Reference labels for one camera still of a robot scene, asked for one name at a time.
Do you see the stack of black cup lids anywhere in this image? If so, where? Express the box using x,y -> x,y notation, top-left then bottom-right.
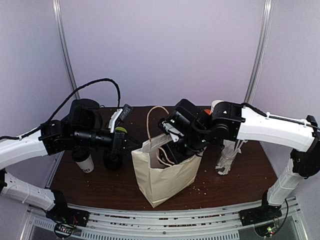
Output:
103,151 -> 123,171

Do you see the white paper takeout bag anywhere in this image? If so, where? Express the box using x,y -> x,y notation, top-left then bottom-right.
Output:
131,105 -> 203,208

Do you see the single white paper cup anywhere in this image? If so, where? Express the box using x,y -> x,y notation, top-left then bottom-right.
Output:
76,156 -> 94,174

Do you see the black plastic cup lid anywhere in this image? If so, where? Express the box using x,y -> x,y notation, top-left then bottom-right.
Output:
71,146 -> 91,163

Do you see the stack of white paper cups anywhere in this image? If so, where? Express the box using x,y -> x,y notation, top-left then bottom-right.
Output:
210,100 -> 223,114

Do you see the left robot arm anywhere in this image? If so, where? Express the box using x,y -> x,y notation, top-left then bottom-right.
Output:
0,98 -> 142,222

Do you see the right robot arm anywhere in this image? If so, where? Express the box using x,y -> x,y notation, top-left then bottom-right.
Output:
158,99 -> 320,221

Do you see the green plastic bowl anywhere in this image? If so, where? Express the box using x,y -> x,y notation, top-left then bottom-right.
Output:
115,126 -> 128,134

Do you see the orange plastic bowl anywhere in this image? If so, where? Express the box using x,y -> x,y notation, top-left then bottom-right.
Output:
203,109 -> 211,117

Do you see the glass of white wrapped straws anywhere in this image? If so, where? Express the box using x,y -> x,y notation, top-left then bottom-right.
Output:
215,140 -> 248,176

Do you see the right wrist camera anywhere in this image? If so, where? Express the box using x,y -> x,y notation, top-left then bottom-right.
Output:
157,118 -> 184,143

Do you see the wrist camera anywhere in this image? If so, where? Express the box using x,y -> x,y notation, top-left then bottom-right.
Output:
157,118 -> 184,143
107,104 -> 133,133

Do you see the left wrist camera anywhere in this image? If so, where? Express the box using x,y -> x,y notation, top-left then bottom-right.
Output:
107,104 -> 133,133

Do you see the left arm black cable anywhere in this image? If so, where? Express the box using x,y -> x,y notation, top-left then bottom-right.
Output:
0,77 -> 121,141

